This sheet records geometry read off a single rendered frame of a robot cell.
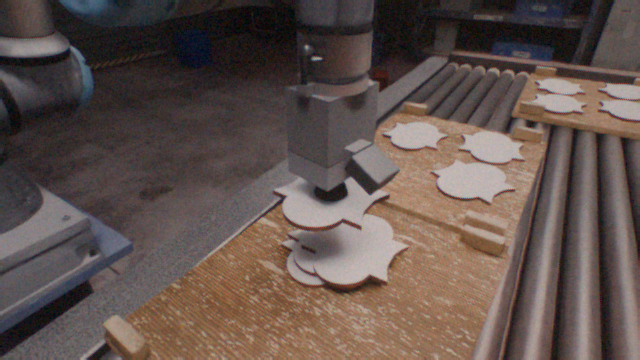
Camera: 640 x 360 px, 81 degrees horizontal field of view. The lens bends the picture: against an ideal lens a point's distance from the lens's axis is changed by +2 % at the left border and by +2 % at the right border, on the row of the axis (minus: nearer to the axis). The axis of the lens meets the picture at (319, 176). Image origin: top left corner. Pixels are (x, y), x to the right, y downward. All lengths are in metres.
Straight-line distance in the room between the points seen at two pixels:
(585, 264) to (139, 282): 0.64
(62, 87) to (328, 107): 0.48
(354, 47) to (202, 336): 0.35
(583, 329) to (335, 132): 0.38
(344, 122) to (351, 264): 0.20
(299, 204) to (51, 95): 0.44
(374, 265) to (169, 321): 0.26
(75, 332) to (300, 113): 0.38
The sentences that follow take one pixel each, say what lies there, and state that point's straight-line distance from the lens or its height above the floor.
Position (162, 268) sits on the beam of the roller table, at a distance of 0.60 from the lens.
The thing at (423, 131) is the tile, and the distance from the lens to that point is 0.91.
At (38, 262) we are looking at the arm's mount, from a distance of 0.68.
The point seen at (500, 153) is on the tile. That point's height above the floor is 0.94.
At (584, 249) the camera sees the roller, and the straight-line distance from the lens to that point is 0.70.
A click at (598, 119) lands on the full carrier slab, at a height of 0.94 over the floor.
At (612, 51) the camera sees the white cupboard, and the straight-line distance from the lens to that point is 5.03.
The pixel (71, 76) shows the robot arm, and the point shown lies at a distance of 0.74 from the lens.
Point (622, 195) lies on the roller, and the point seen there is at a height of 0.92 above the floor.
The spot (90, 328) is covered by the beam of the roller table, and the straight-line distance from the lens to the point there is 0.57.
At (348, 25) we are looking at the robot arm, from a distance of 0.36.
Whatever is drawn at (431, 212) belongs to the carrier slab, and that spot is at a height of 0.94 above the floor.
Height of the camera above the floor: 1.31
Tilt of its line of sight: 32 degrees down
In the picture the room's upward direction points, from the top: straight up
